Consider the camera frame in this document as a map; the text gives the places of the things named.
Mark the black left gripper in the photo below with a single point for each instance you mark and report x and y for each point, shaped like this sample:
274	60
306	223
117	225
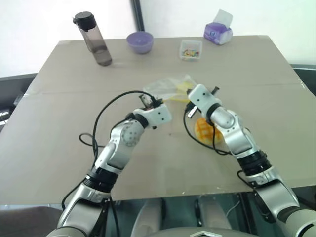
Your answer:
147	100

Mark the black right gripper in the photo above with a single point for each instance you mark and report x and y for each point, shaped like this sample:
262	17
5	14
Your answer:
190	111

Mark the clear plastic bag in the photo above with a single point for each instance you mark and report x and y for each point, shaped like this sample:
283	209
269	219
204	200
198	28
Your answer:
160	85

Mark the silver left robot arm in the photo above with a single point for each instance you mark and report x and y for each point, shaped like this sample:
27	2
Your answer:
123	138

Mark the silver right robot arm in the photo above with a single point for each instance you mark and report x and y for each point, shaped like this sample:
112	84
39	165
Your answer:
237	138

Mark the orange waffle snack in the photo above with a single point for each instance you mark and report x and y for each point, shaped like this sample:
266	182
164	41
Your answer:
203	133

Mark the yellow snack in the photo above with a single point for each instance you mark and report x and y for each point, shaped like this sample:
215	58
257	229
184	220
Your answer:
184	86

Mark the clear box of colourful bits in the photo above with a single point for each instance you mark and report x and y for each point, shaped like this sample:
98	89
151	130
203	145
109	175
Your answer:
190	50

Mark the purple plastic bowl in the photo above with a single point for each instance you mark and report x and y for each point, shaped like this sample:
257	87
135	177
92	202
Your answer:
139	42

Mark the purple tissue pack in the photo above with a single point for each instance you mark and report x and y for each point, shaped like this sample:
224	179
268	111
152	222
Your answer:
218	32

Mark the smoky bottle with black cap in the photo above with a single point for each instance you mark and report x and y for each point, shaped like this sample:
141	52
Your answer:
96	42

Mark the grey rounded shape under table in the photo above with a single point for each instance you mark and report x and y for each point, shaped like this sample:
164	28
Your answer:
213	212
145	217

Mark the dark side furniture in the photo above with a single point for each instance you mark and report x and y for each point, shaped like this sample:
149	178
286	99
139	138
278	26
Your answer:
304	76
12	98

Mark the grey robot torso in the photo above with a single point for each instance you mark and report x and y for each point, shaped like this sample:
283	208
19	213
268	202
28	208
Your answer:
195	232

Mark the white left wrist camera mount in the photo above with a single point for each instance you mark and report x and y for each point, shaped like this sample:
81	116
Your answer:
160	116

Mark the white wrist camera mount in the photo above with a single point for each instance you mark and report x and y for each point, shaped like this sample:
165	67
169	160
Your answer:
160	116
202	98

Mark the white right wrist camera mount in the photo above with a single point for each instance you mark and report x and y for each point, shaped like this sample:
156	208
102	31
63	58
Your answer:
202	98

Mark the dark window post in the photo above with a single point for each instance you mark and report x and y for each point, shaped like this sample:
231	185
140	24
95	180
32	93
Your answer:
137	14

